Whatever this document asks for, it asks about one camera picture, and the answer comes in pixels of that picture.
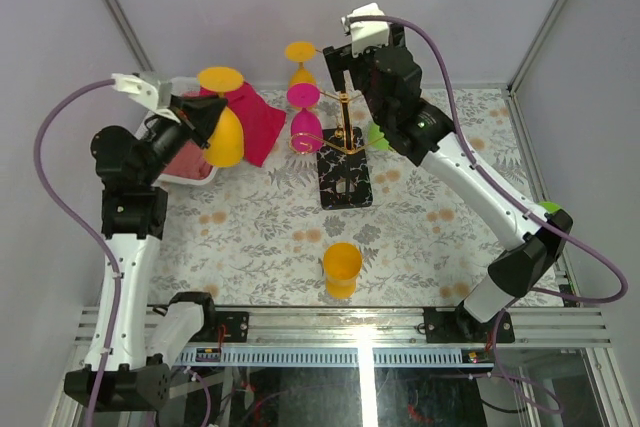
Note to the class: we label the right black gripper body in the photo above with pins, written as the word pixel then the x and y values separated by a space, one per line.
pixel 374 103

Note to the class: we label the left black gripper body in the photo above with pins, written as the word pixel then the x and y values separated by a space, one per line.
pixel 161 139

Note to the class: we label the orange plastic wine glass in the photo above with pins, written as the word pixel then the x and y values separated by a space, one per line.
pixel 300 52

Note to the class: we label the green wine glass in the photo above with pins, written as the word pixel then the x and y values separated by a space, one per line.
pixel 550 207
pixel 376 138

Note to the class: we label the magenta plastic wine glass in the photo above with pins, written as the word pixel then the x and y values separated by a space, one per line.
pixel 306 129

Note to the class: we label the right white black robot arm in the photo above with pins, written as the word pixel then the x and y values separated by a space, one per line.
pixel 531 238

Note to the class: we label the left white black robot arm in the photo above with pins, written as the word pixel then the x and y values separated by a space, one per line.
pixel 124 369

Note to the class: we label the gold wine glass rack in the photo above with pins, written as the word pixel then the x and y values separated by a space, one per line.
pixel 342 169

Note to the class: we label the orange wine glass front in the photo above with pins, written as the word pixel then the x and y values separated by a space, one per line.
pixel 342 263

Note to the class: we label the white plastic basket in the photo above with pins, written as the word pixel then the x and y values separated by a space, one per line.
pixel 181 87

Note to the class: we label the pink cloth in basket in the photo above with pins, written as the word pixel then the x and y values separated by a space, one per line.
pixel 189 164

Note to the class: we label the magenta cloth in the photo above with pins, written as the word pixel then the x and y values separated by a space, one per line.
pixel 261 123

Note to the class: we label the floral table mat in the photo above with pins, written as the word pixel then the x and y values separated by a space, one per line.
pixel 257 236

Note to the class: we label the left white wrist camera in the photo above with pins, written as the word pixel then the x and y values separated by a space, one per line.
pixel 148 90

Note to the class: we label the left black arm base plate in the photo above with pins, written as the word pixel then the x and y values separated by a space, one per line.
pixel 226 327

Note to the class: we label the aluminium mounting rail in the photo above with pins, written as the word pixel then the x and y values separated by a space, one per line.
pixel 534 327

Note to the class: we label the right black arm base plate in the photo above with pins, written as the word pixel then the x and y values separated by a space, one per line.
pixel 440 327

